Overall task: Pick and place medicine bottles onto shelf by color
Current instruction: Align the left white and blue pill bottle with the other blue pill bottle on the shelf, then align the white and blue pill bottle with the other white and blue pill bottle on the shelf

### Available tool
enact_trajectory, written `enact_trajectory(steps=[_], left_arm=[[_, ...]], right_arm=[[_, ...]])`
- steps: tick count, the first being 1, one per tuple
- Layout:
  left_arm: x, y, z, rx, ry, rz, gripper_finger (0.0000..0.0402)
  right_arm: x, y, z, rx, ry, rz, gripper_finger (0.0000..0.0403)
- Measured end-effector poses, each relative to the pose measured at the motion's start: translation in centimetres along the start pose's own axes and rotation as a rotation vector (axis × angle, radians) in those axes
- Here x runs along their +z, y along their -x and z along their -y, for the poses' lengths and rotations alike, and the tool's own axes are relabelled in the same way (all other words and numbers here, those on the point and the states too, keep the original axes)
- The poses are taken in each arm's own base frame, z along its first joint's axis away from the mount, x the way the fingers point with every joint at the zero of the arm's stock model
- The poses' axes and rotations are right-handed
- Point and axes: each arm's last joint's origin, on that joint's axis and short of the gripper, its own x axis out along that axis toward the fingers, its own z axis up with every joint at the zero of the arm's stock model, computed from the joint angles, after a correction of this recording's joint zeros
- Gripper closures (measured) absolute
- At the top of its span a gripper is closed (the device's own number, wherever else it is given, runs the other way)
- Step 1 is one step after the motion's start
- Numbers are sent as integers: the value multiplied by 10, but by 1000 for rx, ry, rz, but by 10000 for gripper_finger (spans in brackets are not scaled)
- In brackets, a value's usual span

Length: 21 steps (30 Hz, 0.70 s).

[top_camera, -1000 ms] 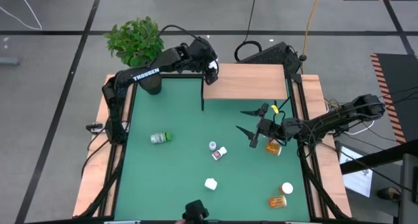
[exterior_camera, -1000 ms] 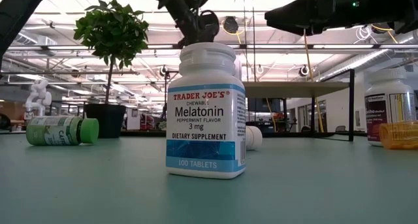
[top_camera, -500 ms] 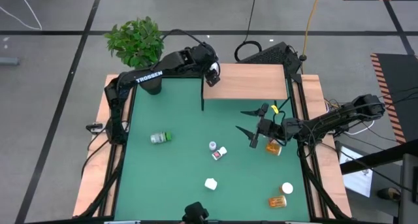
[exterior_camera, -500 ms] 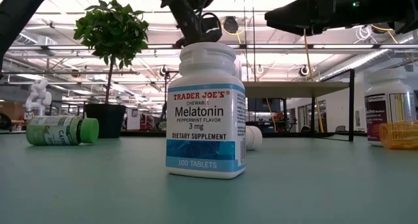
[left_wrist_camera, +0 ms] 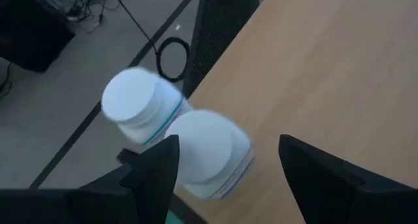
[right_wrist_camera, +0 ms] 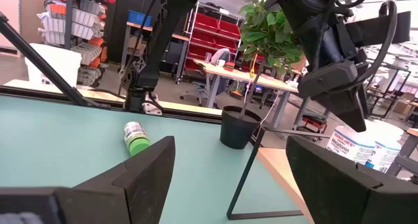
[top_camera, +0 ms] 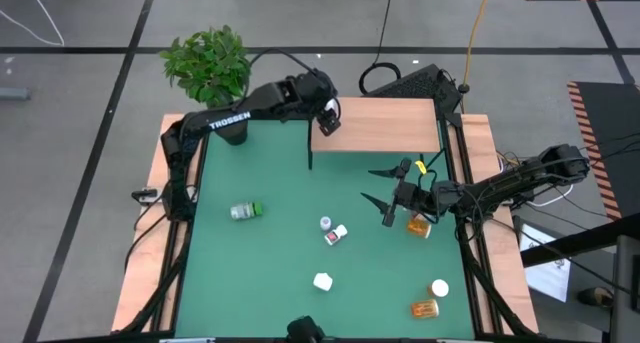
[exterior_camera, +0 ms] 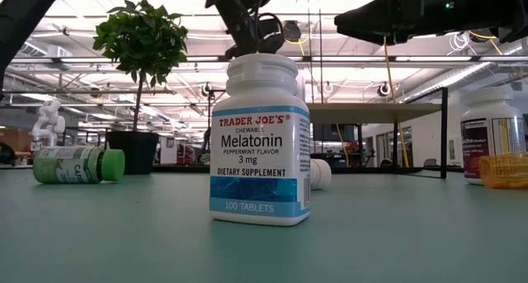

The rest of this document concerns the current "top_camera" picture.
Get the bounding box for orange translucent medicine bottle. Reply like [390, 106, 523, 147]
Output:
[410, 298, 441, 320]
[405, 216, 433, 240]

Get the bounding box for metal bracket with knob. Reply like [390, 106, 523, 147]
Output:
[130, 186, 162, 207]

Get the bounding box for green leafy plant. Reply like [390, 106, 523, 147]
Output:
[158, 24, 252, 104]

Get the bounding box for green-capped clear medicine bottle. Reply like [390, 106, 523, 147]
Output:
[229, 201, 265, 222]

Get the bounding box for black desk edge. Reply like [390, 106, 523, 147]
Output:
[519, 212, 640, 269]

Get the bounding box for green table mat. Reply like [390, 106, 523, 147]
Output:
[173, 118, 476, 340]

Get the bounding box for white bottle embossed round cap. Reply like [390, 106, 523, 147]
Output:
[312, 271, 334, 293]

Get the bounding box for yellow floor cable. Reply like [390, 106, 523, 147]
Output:
[460, 0, 495, 87]

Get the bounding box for black floor cable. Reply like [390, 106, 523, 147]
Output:
[356, 0, 416, 96]

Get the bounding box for orange bottle with white cap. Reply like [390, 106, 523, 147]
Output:
[427, 278, 450, 299]

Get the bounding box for black computer case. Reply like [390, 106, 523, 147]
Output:
[367, 63, 464, 115]

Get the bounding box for black table-level camera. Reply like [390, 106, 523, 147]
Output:
[285, 315, 326, 343]

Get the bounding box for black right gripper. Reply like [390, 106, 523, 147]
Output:
[360, 157, 436, 228]

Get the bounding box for person's shoe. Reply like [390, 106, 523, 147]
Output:
[577, 286, 615, 309]

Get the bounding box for white floor cable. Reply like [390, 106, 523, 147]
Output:
[0, 0, 66, 48]

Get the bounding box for wooden shelf black metal legs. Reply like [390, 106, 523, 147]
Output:
[307, 96, 446, 172]

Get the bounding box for white paper sheet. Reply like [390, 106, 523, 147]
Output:
[519, 223, 572, 303]

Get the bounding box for white bottle with red label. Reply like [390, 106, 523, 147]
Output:
[323, 223, 349, 247]

